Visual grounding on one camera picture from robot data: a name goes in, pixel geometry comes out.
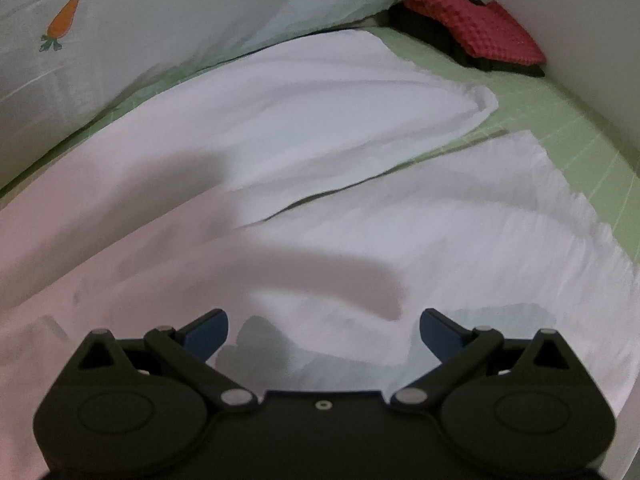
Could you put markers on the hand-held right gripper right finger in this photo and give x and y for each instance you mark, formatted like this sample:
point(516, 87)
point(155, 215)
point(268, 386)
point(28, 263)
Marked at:
point(440, 334)

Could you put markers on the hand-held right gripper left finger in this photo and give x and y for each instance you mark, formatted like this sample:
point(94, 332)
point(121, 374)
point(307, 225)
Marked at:
point(207, 334)

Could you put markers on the white garment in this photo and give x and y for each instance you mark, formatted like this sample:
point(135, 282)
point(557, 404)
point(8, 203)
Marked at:
point(300, 110)

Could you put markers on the black garment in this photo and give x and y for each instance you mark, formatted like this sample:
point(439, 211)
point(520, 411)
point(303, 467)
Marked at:
point(425, 25)

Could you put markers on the red waffle cloth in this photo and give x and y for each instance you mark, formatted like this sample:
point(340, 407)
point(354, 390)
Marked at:
point(475, 25)

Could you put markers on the carrot print quilt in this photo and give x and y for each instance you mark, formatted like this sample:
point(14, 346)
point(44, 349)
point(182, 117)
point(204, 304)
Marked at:
point(150, 10)

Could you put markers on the white bed end board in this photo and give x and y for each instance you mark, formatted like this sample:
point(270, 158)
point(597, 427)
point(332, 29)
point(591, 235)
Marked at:
point(575, 20)

